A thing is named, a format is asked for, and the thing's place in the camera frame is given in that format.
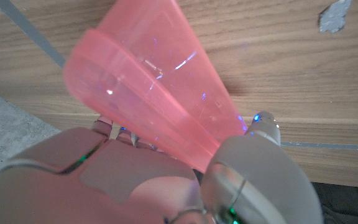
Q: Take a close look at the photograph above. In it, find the small grey tape scrap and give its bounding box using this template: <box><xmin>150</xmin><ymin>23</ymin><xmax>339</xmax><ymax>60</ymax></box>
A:
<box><xmin>318</xmin><ymin>0</ymin><xmax>352</xmax><ymax>34</ymax></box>

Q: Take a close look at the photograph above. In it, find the red rectangular block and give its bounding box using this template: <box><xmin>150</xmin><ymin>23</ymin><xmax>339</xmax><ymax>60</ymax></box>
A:
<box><xmin>62</xmin><ymin>0</ymin><xmax>249</xmax><ymax>174</ymax></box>

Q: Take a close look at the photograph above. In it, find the black backdrop curtain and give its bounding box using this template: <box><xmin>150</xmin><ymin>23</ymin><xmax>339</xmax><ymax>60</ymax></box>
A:
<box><xmin>311</xmin><ymin>182</ymin><xmax>358</xmax><ymax>224</ymax></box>

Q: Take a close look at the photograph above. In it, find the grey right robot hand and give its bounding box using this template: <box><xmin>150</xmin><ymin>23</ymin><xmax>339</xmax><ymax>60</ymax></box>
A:
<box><xmin>0</xmin><ymin>111</ymin><xmax>324</xmax><ymax>224</ymax></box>

